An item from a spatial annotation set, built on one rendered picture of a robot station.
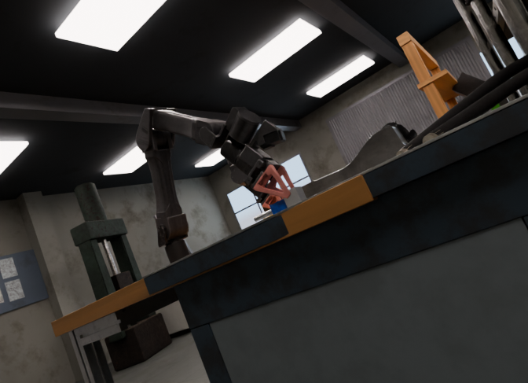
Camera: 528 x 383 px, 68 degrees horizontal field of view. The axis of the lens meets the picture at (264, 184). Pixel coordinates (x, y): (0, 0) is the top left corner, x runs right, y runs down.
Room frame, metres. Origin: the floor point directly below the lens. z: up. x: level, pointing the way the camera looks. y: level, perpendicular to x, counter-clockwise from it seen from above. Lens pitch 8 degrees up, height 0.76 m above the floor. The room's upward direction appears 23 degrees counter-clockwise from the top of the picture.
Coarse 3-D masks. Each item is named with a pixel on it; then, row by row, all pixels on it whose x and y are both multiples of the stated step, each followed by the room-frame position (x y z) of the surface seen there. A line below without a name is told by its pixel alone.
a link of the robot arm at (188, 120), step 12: (168, 108) 1.06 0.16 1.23; (144, 120) 1.03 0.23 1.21; (156, 120) 1.02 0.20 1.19; (168, 120) 1.00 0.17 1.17; (180, 120) 0.97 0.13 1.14; (192, 120) 0.94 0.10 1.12; (204, 120) 0.93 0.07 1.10; (216, 120) 0.95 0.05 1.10; (144, 132) 1.04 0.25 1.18; (180, 132) 0.98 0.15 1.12; (192, 132) 0.94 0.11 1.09; (216, 132) 0.91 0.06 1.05; (144, 144) 1.06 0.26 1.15; (204, 144) 0.93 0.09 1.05
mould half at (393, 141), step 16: (384, 128) 1.11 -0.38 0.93; (368, 144) 1.14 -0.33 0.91; (384, 144) 1.12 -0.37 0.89; (400, 144) 1.10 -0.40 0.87; (352, 160) 1.17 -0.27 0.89; (368, 160) 1.15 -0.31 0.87; (384, 160) 1.13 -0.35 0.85; (336, 176) 1.20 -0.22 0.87; (352, 176) 1.18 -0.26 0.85; (304, 192) 1.26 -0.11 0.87; (320, 192) 1.24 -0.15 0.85
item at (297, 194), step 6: (300, 186) 0.90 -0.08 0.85; (294, 192) 0.86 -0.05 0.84; (300, 192) 0.88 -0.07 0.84; (288, 198) 0.87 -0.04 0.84; (294, 198) 0.86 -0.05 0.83; (300, 198) 0.86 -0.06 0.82; (306, 198) 0.90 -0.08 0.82; (270, 204) 0.89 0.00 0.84; (276, 204) 0.88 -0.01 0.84; (282, 204) 0.88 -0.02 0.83; (288, 204) 0.87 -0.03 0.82; (270, 210) 0.91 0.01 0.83; (276, 210) 0.89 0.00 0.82; (258, 216) 0.92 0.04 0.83; (264, 216) 0.91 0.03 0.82
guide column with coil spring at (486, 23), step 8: (472, 0) 1.67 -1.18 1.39; (480, 0) 1.65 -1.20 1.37; (480, 8) 1.66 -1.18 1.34; (488, 8) 1.65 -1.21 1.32; (480, 16) 1.67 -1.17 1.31; (488, 16) 1.65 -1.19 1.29; (488, 24) 1.66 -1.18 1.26; (496, 24) 1.65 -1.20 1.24; (488, 32) 1.68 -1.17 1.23; (496, 32) 1.65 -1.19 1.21; (496, 40) 1.66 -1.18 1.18; (504, 40) 1.65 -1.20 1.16; (496, 48) 1.68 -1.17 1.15; (504, 48) 1.65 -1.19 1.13; (504, 56) 1.66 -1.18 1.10; (512, 56) 1.65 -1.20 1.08; (504, 64) 1.68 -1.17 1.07; (520, 88) 1.67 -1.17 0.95
